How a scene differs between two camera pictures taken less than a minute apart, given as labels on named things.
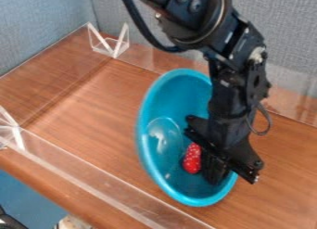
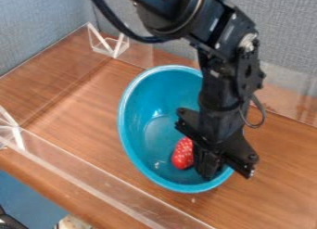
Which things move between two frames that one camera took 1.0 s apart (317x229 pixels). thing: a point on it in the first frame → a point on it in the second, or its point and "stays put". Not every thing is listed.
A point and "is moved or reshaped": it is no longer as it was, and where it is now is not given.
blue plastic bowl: (177, 95) is moved or reshaped
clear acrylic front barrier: (51, 190) stays put
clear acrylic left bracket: (9, 131) stays put
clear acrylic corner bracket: (110, 46) stays put
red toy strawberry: (191, 159) is moved or reshaped
